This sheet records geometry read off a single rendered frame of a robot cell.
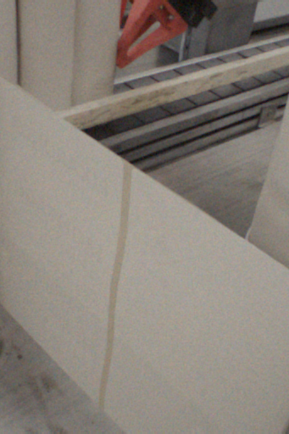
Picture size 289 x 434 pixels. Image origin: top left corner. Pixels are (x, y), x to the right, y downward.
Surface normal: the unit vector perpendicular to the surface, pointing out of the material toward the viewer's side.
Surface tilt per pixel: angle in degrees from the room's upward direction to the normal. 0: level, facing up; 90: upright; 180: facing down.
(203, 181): 0
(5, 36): 90
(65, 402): 0
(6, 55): 90
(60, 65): 90
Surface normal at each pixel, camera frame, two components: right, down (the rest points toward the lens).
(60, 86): 0.60, 0.55
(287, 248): -0.65, 0.39
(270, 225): -0.90, 0.15
